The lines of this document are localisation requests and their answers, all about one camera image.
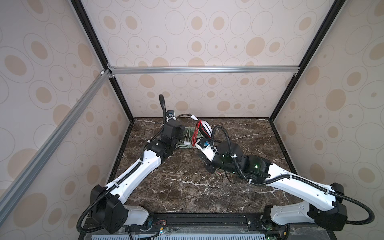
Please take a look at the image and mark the black frame post right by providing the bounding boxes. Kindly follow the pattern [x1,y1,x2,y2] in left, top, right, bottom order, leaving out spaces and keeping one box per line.
[269,0,347,123]

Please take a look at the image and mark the white black headphones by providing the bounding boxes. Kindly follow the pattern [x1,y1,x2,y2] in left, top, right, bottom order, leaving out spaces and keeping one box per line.
[176,114,213,146]

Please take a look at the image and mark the black frame post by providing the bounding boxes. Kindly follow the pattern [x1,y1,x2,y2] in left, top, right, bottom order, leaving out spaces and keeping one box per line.
[70,0,135,122]
[269,0,347,123]

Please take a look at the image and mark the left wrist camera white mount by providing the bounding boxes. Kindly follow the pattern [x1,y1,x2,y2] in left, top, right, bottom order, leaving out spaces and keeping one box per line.
[167,110,176,119]

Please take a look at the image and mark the aluminium rail wall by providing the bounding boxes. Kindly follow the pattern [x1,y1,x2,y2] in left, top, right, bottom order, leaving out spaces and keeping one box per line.
[1,70,112,225]
[111,66,300,75]

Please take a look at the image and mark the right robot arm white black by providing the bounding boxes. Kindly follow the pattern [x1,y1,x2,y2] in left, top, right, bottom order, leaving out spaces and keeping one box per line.
[195,121,375,232]

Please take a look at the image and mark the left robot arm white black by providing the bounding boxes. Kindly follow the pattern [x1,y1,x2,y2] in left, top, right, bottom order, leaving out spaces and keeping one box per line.
[76,94,185,234]

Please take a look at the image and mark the black frame post left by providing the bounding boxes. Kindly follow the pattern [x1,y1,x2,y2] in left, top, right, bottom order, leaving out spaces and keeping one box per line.
[70,0,135,122]

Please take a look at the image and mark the mint green headphones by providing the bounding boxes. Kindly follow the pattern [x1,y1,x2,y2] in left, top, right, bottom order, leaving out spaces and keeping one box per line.
[178,127,196,149]

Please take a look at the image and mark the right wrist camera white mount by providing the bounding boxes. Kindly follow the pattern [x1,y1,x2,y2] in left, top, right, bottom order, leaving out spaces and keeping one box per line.
[195,138,219,162]

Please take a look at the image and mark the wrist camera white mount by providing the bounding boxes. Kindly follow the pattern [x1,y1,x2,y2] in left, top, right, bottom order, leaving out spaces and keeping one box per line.
[195,138,219,162]
[167,110,176,119]

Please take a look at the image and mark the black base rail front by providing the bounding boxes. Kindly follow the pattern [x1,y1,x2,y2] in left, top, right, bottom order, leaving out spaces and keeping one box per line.
[79,211,336,240]

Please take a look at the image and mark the aluminium rail left wall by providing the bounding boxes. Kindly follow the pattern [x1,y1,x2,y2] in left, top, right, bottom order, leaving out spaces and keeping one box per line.
[1,70,112,225]

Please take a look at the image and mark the aluminium rail back wall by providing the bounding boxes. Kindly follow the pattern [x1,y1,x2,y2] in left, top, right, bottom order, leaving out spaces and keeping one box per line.
[111,66,300,75]

